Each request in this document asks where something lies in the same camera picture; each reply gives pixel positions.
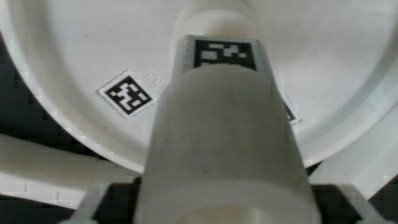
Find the white round table top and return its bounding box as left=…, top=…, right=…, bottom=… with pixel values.
left=0, top=0, right=398, bottom=170

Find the white cylindrical table leg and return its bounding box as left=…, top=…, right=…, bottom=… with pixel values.
left=134, top=36, right=321, bottom=224

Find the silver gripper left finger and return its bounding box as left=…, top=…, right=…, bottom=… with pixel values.
left=60, top=177, right=141, bottom=224

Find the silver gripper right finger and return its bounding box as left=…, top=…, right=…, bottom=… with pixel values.
left=312, top=184, right=388, bottom=224

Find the white front barrier rail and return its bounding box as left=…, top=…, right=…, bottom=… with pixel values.
left=0, top=134, right=138, bottom=209

